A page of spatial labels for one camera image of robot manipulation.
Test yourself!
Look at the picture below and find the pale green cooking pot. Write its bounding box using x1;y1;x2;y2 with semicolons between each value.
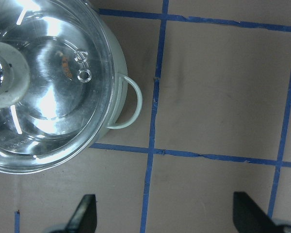
0;0;144;175

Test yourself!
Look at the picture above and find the glass pot lid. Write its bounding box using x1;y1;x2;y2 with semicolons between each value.
0;0;120;175

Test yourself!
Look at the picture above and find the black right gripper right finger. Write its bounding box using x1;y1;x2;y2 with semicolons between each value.
233;192;276;233

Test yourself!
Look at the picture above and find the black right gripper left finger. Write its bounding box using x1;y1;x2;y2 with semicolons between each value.
65;194;97;233

